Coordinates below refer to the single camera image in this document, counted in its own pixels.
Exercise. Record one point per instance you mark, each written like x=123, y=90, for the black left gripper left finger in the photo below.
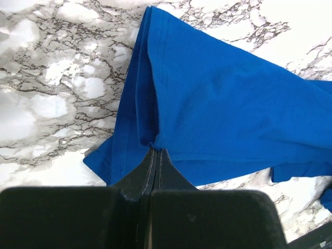
x=116, y=216

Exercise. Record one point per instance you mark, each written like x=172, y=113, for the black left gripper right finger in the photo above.
x=181, y=216

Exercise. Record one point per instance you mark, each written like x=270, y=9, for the blue t shirt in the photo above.
x=220, y=111

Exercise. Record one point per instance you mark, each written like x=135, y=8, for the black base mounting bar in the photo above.
x=319, y=238

